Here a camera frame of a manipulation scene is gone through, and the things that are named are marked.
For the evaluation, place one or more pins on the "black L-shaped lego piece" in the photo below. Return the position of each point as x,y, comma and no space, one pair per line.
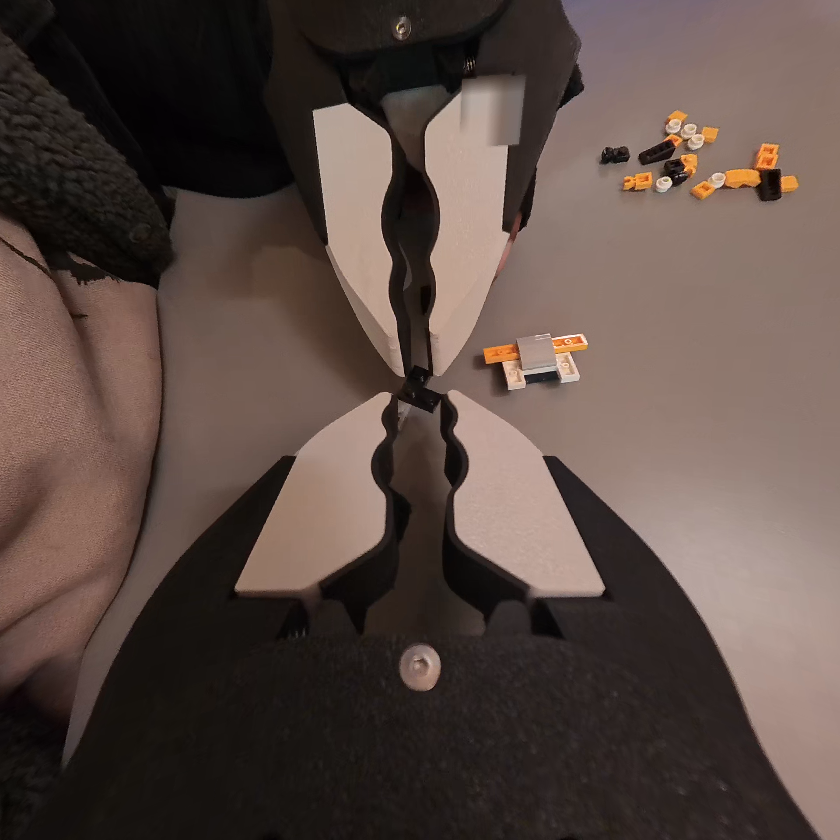
418,390

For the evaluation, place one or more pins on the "orange white grey lego assembly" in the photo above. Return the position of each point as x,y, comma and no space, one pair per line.
535,354

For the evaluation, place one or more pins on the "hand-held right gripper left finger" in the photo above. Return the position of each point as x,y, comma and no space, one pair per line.
321,525

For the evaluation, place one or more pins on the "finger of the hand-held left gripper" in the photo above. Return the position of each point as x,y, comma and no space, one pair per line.
351,197
469,216

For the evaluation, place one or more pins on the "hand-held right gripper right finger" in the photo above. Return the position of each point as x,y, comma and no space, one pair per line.
518,525

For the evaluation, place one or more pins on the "person's left hand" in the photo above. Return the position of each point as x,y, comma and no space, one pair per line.
512,253

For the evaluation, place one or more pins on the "person's black sweater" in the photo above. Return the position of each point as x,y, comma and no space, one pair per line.
184,98

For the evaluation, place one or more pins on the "beige cloth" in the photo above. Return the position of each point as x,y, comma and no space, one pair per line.
72,459

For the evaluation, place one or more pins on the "pile of mixed small lego pieces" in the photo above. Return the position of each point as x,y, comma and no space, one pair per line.
741,176

